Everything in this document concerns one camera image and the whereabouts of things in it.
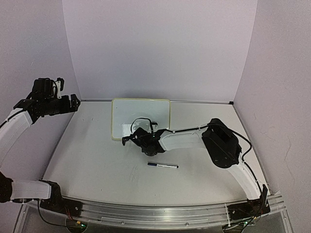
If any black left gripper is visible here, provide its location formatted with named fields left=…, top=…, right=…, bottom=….
left=43, top=93, right=80, bottom=115

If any yellow framed small whiteboard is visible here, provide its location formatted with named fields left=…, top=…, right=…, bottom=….
left=111, top=98, right=171, bottom=140

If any white marker pen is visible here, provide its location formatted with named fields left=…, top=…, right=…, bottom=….
left=156, top=163, right=179, bottom=169

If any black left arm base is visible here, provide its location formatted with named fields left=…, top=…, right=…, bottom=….
left=39, top=180, right=83, bottom=217

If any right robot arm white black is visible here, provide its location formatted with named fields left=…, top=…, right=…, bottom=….
left=121, top=118, right=268, bottom=202

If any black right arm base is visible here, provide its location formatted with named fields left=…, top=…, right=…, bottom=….
left=228, top=196, right=270, bottom=221

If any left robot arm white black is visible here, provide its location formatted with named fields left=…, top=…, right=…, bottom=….
left=0, top=78, right=81, bottom=211

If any aluminium back table rail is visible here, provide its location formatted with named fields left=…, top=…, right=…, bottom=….
left=81, top=98, right=234, bottom=105

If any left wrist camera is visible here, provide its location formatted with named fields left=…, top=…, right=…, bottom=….
left=55, top=77, right=65, bottom=92

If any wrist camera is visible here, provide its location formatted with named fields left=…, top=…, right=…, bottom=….
left=150, top=121, right=158, bottom=129
left=55, top=77, right=65, bottom=92

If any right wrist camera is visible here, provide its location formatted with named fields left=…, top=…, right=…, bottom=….
left=150, top=121, right=158, bottom=129

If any aluminium front rail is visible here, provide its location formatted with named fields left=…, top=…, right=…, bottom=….
left=14, top=194, right=293, bottom=233

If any left base cable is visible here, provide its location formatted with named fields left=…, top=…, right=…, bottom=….
left=37, top=199, right=83, bottom=229

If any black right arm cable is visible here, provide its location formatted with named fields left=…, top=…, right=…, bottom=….
left=230, top=130, right=265, bottom=192

